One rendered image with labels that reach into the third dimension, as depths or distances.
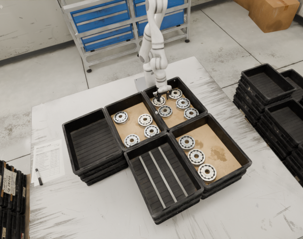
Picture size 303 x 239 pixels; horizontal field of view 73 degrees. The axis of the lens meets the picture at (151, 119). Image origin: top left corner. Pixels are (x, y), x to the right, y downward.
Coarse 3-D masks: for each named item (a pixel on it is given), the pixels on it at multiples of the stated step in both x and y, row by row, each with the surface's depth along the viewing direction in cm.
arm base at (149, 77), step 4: (144, 72) 156; (148, 72) 154; (152, 72) 154; (144, 76) 161; (148, 76) 157; (152, 76) 157; (148, 80) 160; (152, 80) 160; (148, 84) 164; (152, 84) 164
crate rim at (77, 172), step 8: (104, 112) 139; (72, 120) 137; (64, 128) 134; (112, 128) 130; (64, 136) 130; (120, 152) 119; (72, 160) 119; (104, 160) 117; (72, 168) 116; (88, 168) 116
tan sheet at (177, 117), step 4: (176, 88) 159; (168, 92) 157; (164, 96) 155; (184, 96) 153; (168, 100) 153; (168, 104) 150; (172, 104) 150; (172, 108) 148; (176, 108) 147; (176, 112) 145; (180, 112) 145; (172, 116) 143; (176, 116) 143; (180, 116) 143; (164, 120) 142; (168, 120) 142; (172, 120) 141; (176, 120) 141; (180, 120) 141; (184, 120) 140; (168, 124) 140; (172, 124) 139; (176, 124) 139
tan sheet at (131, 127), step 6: (132, 108) 152; (138, 108) 151; (144, 108) 150; (114, 114) 150; (132, 114) 148; (138, 114) 148; (150, 114) 146; (132, 120) 145; (120, 126) 143; (126, 126) 142; (132, 126) 142; (138, 126) 141; (120, 132) 140; (126, 132) 139; (132, 132) 139; (138, 132) 138; (144, 138) 135
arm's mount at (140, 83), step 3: (138, 78) 176; (141, 78) 175; (144, 78) 175; (135, 81) 174; (138, 81) 174; (141, 81) 173; (144, 81) 173; (135, 84) 177; (138, 84) 171; (141, 84) 171; (144, 84) 170; (138, 87) 169; (141, 87) 168; (144, 87) 168; (138, 90) 170; (141, 90) 166
